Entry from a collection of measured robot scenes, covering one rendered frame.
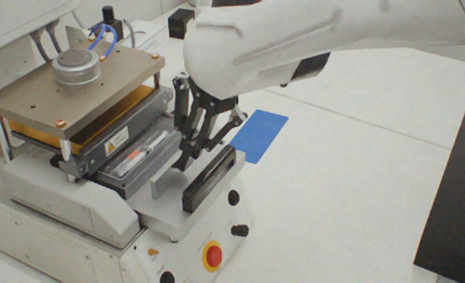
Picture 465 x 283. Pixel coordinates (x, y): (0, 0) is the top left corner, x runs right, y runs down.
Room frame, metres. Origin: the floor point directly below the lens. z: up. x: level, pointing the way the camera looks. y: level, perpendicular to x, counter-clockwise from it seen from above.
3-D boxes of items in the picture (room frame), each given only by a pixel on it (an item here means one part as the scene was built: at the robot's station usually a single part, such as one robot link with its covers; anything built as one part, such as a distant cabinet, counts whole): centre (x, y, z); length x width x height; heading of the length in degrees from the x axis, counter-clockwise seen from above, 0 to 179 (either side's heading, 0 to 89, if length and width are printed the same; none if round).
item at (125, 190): (0.78, 0.20, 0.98); 0.20 x 0.17 x 0.03; 152
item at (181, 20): (1.66, 0.16, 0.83); 0.09 x 0.06 x 0.07; 159
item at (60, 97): (0.85, 0.28, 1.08); 0.31 x 0.24 x 0.13; 152
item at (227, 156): (0.69, 0.04, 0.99); 0.15 x 0.02 x 0.04; 152
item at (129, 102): (0.82, 0.26, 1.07); 0.22 x 0.17 x 0.10; 152
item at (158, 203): (0.76, 0.16, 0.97); 0.30 x 0.22 x 0.08; 62
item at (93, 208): (0.66, 0.27, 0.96); 0.25 x 0.05 x 0.07; 62
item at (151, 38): (1.48, 0.30, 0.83); 0.23 x 0.12 x 0.07; 155
